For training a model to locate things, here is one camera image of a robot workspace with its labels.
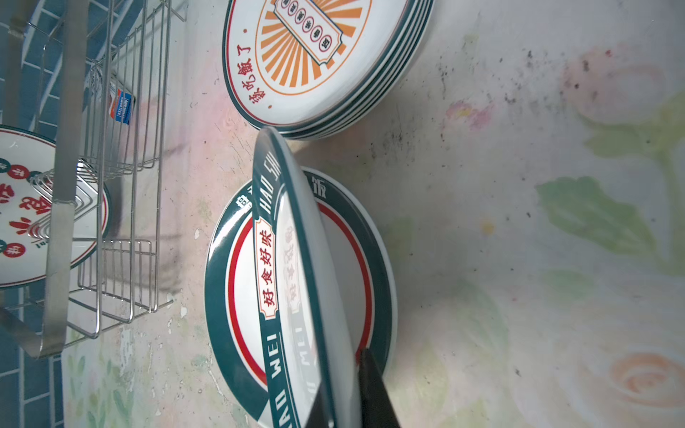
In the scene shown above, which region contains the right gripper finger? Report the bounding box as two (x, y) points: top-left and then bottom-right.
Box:
(359, 349), (400, 428)

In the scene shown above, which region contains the grey rim hao plate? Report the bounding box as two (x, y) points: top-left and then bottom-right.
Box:
(253, 127), (362, 427)

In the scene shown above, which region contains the red ring green plate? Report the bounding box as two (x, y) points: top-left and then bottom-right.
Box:
(204, 168), (398, 427)

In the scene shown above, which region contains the thin red rim plate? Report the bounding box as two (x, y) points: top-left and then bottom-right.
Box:
(222, 1), (422, 133)

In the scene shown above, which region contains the just eat text plate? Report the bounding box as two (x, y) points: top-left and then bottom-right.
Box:
(1, 126), (111, 289)

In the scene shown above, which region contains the metal wire dish rack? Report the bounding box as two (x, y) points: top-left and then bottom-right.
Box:
(1, 1), (181, 360)

